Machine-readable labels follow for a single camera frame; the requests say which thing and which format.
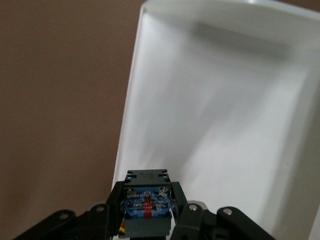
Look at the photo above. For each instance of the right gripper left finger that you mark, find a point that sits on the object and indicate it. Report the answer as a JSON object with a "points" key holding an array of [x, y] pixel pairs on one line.
{"points": [[100, 222]]}

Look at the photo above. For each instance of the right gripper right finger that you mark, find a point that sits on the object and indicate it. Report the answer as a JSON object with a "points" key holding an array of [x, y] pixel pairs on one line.
{"points": [[200, 225]]}

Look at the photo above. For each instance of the red push button switch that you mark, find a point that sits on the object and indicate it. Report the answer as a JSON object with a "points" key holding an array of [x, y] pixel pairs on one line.
{"points": [[147, 207]]}

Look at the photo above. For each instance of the white plastic drawer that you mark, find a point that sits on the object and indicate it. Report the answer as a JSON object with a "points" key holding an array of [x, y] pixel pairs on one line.
{"points": [[225, 112]]}

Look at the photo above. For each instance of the brown table cover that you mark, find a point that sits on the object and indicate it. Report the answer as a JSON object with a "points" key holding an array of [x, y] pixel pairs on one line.
{"points": [[50, 100]]}

